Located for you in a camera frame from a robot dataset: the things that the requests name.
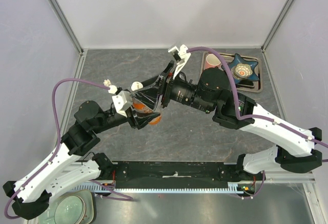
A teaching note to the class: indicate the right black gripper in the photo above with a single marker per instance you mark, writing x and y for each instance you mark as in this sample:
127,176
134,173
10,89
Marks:
150,95

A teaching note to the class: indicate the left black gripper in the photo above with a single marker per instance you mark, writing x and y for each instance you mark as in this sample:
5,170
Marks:
145,120

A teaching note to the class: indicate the orange drink bottle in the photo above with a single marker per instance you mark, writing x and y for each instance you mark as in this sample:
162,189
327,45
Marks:
142,109

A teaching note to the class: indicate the white bottle cap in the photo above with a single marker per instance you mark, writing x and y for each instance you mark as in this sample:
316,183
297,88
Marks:
136,86

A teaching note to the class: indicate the cream bottle cap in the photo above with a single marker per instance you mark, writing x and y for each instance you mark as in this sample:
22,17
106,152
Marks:
107,83

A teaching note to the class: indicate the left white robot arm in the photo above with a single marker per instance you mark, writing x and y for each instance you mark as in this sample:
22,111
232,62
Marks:
31,196

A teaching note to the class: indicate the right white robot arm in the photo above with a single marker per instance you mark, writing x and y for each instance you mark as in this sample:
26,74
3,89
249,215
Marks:
294,147

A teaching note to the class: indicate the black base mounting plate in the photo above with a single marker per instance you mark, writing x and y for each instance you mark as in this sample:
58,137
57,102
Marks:
129,170

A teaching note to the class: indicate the pink mug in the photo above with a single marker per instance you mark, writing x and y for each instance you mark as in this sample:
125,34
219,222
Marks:
211,61

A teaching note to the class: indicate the blue star-shaped dish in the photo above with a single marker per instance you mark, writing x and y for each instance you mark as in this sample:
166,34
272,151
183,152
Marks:
238,59

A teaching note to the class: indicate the small patterned bowl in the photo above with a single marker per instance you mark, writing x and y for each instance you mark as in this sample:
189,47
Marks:
242,71

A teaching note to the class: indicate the green ceramic plate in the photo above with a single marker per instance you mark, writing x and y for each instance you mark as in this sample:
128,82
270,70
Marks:
85,195

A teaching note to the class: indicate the green ceramic bowl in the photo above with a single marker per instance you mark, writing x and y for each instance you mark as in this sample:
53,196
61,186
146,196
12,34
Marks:
70,210

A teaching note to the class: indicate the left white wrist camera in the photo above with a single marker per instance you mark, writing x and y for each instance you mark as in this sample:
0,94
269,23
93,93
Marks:
122,100

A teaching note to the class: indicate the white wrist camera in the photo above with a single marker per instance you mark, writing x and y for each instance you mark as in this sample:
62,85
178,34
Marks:
181,56
122,100

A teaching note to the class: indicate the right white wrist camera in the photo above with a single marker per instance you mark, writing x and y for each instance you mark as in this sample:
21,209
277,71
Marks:
181,56

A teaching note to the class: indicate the slotted cable duct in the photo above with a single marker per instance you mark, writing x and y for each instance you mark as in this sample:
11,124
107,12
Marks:
231,188

